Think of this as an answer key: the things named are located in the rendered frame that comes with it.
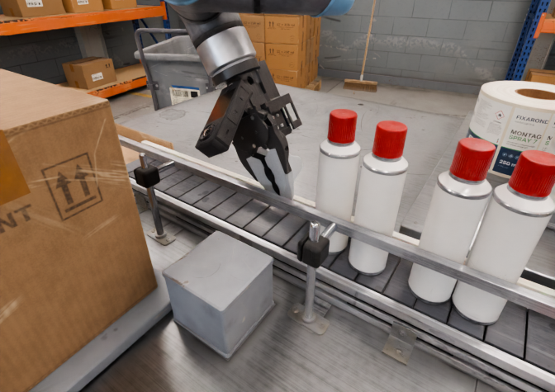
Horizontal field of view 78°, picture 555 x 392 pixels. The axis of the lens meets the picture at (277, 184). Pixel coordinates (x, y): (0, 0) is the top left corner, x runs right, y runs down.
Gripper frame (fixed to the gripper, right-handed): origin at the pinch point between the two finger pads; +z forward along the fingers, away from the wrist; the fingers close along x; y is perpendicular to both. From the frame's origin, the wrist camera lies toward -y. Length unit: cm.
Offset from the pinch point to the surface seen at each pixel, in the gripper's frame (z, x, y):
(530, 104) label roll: 6.1, -28.0, 40.2
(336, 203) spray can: 1.7, -9.5, -1.2
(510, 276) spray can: 12.7, -26.3, -1.5
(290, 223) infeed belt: 5.1, 2.7, 1.8
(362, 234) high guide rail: 5.1, -13.1, -3.8
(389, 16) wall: -52, 114, 422
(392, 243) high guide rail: 6.7, -16.3, -3.6
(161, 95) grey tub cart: -52, 172, 111
